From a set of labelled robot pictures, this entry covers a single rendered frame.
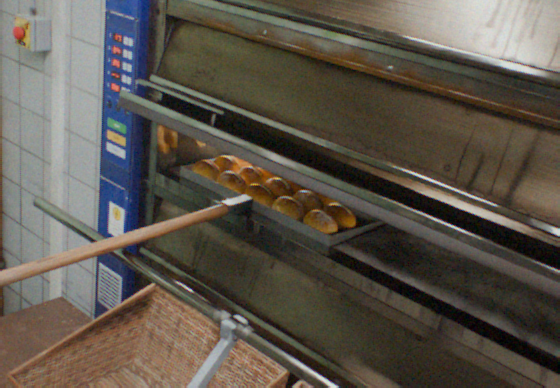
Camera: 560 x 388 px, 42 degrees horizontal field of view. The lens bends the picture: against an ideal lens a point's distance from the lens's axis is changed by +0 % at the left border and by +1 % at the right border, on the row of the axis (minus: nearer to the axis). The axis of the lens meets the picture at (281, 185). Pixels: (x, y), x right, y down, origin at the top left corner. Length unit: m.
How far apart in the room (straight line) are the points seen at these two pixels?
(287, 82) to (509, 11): 0.56
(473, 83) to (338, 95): 0.33
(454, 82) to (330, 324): 0.67
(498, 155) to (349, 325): 0.57
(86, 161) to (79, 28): 0.42
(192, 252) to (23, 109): 0.93
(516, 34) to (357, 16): 0.34
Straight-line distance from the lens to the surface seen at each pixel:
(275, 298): 1.89
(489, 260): 1.33
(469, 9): 1.45
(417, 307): 1.62
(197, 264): 2.06
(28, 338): 2.47
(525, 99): 1.41
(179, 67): 1.98
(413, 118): 1.53
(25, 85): 2.67
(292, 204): 1.87
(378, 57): 1.56
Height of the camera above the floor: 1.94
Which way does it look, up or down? 21 degrees down
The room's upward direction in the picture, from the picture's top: 8 degrees clockwise
